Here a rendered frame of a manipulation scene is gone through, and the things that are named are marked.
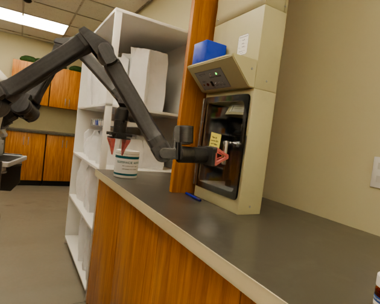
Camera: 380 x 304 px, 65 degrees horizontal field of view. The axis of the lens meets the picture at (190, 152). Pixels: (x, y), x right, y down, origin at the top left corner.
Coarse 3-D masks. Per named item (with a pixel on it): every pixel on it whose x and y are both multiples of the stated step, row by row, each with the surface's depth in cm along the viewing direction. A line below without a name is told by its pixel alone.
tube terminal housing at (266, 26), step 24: (240, 24) 118; (264, 24) 107; (264, 48) 109; (264, 72) 110; (216, 96) 129; (264, 96) 111; (264, 120) 112; (264, 144) 114; (264, 168) 115; (240, 192) 110
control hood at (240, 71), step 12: (216, 60) 111; (228, 60) 106; (240, 60) 104; (252, 60) 106; (192, 72) 129; (228, 72) 110; (240, 72) 105; (252, 72) 107; (240, 84) 110; (252, 84) 108
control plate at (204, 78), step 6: (198, 72) 125; (204, 72) 122; (210, 72) 119; (222, 72) 113; (198, 78) 128; (204, 78) 125; (210, 78) 122; (216, 78) 118; (222, 78) 115; (210, 84) 125; (216, 84) 121; (222, 84) 118; (228, 84) 115
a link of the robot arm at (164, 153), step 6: (180, 126) 101; (186, 126) 101; (192, 126) 102; (174, 132) 101; (180, 132) 101; (186, 132) 101; (192, 132) 102; (174, 138) 101; (180, 138) 101; (186, 138) 100; (192, 138) 102; (174, 144) 100; (162, 150) 98; (168, 150) 98; (174, 150) 98; (162, 156) 98; (168, 156) 98; (174, 156) 98
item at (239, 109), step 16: (224, 96) 121; (240, 96) 113; (208, 112) 131; (224, 112) 121; (240, 112) 112; (208, 128) 130; (224, 128) 120; (240, 128) 111; (208, 144) 129; (240, 144) 110; (240, 160) 110; (208, 176) 127; (224, 176) 117; (224, 192) 116
